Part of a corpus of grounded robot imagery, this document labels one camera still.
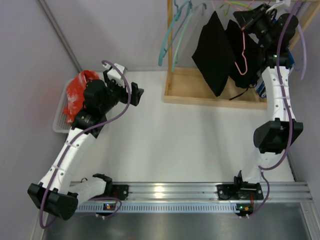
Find red white trousers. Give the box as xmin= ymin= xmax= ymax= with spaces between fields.
xmin=62 ymin=70 xmax=100 ymax=124

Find aluminium mounting rail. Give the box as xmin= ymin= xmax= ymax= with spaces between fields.
xmin=39 ymin=181 xmax=313 ymax=202

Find blue patterned trousers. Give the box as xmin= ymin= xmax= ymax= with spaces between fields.
xmin=254 ymin=47 xmax=296 ymax=99

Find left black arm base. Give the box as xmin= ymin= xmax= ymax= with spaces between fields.
xmin=91 ymin=183 xmax=129 ymax=201

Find wooden clothes rack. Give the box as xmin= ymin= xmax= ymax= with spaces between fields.
xmin=163 ymin=0 xmax=320 ymax=110

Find lime green hanger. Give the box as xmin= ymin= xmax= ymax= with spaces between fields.
xmin=219 ymin=0 xmax=253 ymax=16

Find teal plastic hanger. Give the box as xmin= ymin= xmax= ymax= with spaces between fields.
xmin=158 ymin=0 xmax=193 ymax=67

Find background purple cable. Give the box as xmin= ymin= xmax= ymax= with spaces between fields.
xmin=294 ymin=22 xmax=308 ymax=81

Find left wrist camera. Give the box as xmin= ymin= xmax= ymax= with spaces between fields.
xmin=103 ymin=63 xmax=127 ymax=87

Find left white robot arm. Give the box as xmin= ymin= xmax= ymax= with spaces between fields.
xmin=27 ymin=79 xmax=144 ymax=220

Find pink hanger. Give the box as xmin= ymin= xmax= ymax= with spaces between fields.
xmin=234 ymin=30 xmax=248 ymax=76

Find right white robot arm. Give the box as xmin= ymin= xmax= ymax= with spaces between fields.
xmin=218 ymin=0 xmax=304 ymax=200

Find mint green hanger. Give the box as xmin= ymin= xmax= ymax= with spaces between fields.
xmin=171 ymin=2 xmax=207 ymax=72

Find white plastic basket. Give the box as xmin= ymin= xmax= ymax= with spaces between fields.
xmin=52 ymin=78 xmax=73 ymax=134

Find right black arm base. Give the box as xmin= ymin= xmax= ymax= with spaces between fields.
xmin=216 ymin=183 xmax=264 ymax=201

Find black trousers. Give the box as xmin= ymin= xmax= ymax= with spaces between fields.
xmin=192 ymin=12 xmax=236 ymax=97
xmin=225 ymin=20 xmax=263 ymax=92

